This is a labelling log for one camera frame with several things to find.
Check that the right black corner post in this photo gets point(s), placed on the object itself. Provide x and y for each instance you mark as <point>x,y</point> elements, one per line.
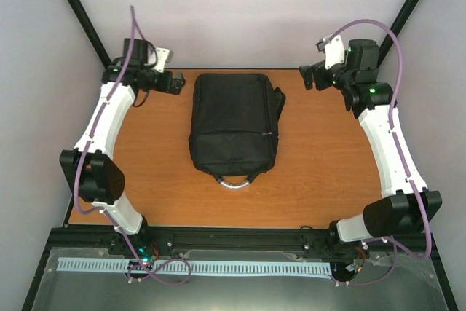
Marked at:
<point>397,26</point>

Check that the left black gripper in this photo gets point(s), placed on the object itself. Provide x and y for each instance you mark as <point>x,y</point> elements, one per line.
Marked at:
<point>177,82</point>

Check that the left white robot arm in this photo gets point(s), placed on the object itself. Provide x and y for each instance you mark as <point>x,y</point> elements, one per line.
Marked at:
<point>95,181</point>

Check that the left black corner post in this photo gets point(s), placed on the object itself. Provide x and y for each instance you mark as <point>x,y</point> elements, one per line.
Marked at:
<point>89,29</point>

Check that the black corner post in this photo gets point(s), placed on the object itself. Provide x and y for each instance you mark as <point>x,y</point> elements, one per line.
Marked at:
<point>397,26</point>
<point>89,29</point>

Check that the light blue cable duct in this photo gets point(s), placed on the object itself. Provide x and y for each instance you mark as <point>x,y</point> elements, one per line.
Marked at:
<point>198,268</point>

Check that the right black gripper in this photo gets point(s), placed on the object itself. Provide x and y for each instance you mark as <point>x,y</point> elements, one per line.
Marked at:
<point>308,77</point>

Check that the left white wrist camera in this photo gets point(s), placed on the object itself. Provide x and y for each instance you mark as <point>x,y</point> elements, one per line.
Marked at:
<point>158,58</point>

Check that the black aluminium frame rail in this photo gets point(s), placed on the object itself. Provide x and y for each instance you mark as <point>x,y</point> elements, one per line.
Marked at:
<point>169,240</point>

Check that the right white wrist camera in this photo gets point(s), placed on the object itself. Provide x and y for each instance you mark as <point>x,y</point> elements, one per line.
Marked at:
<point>333,49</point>

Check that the black student bag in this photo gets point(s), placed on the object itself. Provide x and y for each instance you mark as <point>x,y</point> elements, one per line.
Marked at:
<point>234,131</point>

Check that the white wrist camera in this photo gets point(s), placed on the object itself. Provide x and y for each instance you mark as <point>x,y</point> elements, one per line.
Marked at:
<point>158,58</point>
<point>333,49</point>

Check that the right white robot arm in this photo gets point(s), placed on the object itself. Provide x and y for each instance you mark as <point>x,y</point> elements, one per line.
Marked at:
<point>407,203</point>

